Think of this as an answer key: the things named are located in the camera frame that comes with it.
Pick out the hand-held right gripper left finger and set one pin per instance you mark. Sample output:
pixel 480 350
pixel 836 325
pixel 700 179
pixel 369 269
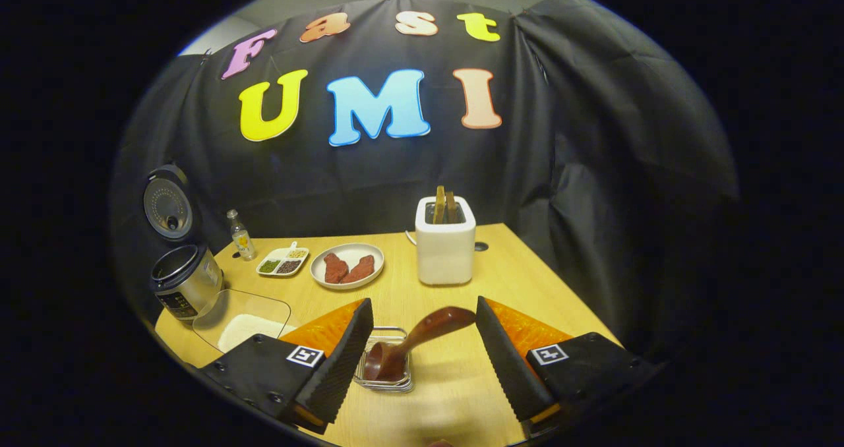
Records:
pixel 343 368

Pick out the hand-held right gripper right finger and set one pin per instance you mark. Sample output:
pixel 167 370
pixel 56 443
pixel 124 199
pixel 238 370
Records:
pixel 508 368

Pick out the dark wooden spoon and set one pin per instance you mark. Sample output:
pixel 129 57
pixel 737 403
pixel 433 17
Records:
pixel 422 331

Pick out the grey silver rice cooker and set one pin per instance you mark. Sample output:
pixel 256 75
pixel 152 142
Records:
pixel 184 285

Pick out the red meat piece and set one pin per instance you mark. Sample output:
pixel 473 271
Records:
pixel 335 269
pixel 361 270

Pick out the clear glass tray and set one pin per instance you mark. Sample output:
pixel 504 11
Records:
pixel 244 302

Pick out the round white plate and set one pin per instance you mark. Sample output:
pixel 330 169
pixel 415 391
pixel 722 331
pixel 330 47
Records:
pixel 349 249

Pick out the white divided bean dish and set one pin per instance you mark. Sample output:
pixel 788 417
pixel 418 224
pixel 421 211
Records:
pixel 282 262

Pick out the white toaster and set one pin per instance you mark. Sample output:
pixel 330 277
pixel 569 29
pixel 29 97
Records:
pixel 445 256

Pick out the small clear glass bottle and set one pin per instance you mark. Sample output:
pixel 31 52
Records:
pixel 242 241

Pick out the brown toast slice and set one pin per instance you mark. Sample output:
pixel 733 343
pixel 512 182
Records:
pixel 452 206
pixel 439 203

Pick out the black backdrop cloth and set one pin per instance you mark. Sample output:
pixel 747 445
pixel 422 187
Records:
pixel 593 170

